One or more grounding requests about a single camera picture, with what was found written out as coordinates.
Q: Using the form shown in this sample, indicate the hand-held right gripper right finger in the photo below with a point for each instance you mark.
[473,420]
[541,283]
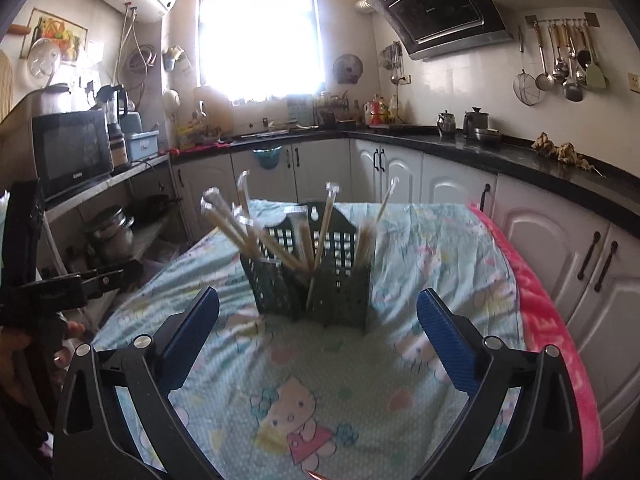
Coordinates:
[447,345]

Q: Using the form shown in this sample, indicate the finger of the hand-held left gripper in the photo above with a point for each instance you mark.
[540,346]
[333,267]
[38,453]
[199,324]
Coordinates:
[107,280]

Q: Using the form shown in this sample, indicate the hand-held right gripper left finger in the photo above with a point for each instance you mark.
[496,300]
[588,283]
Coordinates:
[192,340]

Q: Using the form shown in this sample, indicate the bunch of wooden chopsticks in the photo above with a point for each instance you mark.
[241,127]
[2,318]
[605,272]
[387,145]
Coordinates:
[366,245]

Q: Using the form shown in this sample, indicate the dark green utensil basket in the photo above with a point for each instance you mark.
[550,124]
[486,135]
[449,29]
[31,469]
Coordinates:
[325,290]

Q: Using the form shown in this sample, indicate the person's left hand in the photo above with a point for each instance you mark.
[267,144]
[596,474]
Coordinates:
[15,365]

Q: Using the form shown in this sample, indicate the stack of steel pots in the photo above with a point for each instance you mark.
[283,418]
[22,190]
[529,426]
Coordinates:
[110,232]

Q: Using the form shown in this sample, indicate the black frying pan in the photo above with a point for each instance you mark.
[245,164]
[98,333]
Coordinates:
[152,207]

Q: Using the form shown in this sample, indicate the metal shelf rack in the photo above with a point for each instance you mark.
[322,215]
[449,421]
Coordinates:
[100,185]

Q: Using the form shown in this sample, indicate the pink blanket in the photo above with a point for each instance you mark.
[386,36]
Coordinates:
[550,320]

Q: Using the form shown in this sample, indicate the cartoon printed bedsheet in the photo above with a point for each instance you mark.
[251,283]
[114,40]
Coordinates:
[310,360]

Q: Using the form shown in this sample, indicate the black microwave oven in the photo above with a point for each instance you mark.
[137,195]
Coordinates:
[70,152]

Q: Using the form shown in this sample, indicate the blue storage box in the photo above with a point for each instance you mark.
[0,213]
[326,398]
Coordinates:
[141,146]

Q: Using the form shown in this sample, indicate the red cloth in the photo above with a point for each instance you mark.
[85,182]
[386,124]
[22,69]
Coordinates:
[200,146]

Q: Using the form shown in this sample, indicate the black blender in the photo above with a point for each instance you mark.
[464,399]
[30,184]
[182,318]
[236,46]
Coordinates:
[114,105]

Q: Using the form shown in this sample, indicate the blue hanging bin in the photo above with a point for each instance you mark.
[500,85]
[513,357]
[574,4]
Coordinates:
[266,157]

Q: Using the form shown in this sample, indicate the black kitchen countertop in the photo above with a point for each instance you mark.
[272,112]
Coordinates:
[525,160]

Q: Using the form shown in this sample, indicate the steel bowl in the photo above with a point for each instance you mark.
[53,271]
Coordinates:
[487,136]

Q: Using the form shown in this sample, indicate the steel teapot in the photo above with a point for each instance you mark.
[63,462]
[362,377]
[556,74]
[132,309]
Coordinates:
[446,124]

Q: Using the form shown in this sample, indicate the pile of ginger roots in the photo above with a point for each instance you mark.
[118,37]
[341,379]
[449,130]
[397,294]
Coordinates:
[562,152]

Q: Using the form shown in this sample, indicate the white round plastic cover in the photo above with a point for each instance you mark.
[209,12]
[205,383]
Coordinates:
[44,62]

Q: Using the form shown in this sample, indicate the row of condiment bottles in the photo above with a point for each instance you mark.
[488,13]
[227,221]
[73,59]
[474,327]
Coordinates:
[377,112]

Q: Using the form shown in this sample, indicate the small grey drawer organizer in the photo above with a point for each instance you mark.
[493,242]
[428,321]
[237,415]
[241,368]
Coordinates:
[300,111]

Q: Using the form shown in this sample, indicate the steel mesh strainer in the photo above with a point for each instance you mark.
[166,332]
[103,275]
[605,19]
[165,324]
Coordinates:
[527,90]

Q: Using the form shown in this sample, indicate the large steel ladle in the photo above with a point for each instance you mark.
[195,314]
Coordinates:
[573,91]

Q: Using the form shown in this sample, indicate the hanging kitchen tools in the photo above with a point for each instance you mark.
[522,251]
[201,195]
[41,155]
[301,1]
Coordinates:
[394,62]

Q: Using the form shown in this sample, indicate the bright kitchen window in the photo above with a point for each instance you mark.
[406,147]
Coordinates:
[260,30]

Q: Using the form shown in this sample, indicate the steel spoon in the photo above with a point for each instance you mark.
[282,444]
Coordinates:
[561,67]

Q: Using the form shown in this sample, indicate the green spatula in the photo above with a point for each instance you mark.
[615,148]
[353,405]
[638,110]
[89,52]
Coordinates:
[596,75]

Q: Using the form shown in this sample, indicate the black range hood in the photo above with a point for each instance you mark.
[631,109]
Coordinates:
[440,5]

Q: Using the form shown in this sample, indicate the fruit wall poster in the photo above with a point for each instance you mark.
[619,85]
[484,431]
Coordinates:
[62,30]

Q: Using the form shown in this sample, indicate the small round wall fan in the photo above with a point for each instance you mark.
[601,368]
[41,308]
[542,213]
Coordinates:
[348,69]

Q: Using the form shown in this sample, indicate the wall socket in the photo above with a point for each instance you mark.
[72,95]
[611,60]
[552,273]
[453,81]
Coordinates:
[635,82]

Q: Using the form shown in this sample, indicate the wall utensil rail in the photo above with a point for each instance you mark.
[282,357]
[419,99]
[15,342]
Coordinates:
[560,21]

